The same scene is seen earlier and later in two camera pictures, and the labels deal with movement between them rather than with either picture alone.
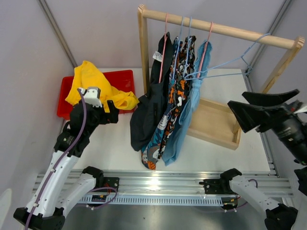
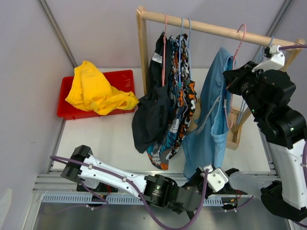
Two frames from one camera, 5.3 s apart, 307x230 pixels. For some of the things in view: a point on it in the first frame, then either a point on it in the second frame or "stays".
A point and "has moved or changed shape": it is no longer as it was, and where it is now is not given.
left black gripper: x=111 y=117 → x=197 y=175
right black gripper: x=247 y=115 → x=234 y=77
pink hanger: x=164 y=45 has moved or changed shape
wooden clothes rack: x=209 y=122 stays
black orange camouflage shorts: x=188 y=48 → x=186 y=86
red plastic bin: x=122 y=80 stays
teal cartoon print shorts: x=150 y=148 → x=160 y=151
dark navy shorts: x=147 y=111 stays
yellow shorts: x=87 y=75 stays
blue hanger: x=242 y=56 → x=245 y=100
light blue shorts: x=203 y=50 → x=202 y=146
